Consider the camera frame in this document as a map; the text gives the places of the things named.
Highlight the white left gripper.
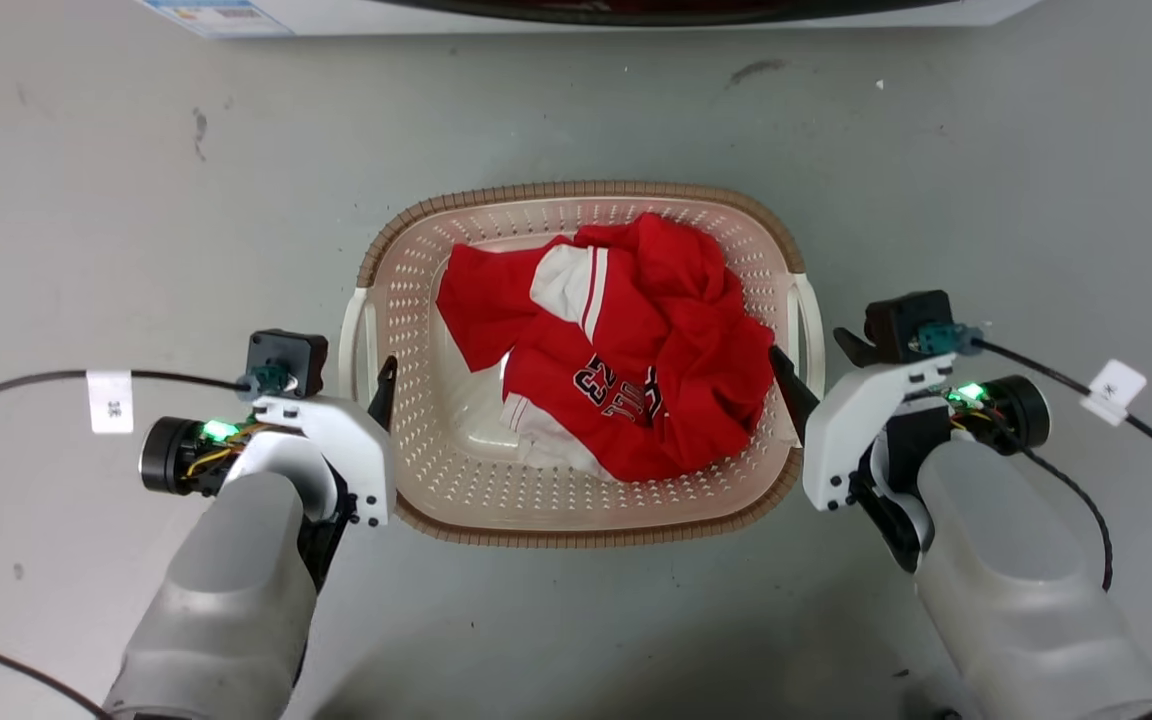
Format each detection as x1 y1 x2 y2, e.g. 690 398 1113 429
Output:
224 355 400 528

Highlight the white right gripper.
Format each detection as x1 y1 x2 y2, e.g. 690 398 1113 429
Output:
768 327 958 513

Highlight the beige plastic laundry basket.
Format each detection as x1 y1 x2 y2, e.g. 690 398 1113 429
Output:
339 180 827 549

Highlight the red and white jersey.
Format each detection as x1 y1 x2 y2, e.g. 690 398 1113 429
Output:
436 212 777 483

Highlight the white washing machine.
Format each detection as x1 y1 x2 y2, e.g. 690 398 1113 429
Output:
134 0 1047 40

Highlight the dark washing machine door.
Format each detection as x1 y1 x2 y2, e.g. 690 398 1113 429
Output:
371 0 962 28

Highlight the blue energy label sticker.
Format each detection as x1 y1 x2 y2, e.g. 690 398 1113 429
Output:
139 0 294 39

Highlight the white left cable label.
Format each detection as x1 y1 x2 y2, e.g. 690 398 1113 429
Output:
86 370 135 435

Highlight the white cable label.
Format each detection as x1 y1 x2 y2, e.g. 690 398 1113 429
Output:
1080 359 1148 427
86 370 135 435

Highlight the white right cable label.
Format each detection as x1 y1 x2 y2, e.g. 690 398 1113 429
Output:
1080 359 1148 427

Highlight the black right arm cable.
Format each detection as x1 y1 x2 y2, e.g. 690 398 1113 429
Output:
1019 447 1115 593

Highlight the black left camera cable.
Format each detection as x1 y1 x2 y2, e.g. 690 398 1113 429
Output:
0 369 253 423

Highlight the black floor cable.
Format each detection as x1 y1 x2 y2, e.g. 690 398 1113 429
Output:
0 614 115 720

